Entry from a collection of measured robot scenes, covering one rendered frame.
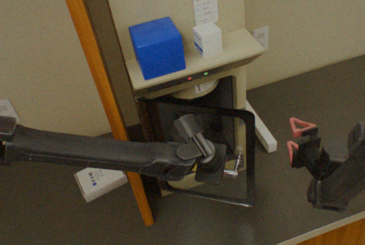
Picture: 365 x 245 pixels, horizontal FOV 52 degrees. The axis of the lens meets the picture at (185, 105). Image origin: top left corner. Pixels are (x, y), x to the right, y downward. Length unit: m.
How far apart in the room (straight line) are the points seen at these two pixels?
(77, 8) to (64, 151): 0.27
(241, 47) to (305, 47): 0.87
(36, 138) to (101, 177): 0.66
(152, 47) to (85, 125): 0.85
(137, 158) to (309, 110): 0.97
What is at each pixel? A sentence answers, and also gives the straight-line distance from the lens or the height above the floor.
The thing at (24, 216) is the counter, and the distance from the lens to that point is 1.46.
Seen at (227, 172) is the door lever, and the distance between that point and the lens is 1.01.
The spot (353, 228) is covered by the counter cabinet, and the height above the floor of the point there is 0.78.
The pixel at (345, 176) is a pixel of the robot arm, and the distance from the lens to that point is 0.78.
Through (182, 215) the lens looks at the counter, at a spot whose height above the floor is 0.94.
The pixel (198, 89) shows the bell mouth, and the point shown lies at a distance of 1.07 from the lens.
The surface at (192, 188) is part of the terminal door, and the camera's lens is 1.21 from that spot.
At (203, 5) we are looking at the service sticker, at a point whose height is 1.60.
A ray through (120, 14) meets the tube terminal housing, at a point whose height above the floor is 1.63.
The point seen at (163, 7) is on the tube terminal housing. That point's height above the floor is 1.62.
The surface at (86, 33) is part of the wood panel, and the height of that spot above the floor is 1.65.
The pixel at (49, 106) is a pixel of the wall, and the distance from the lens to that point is 1.52.
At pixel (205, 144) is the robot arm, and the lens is 0.84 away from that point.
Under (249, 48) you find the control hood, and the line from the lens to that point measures 0.90.
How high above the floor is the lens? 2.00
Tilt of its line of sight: 41 degrees down
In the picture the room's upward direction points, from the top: 9 degrees counter-clockwise
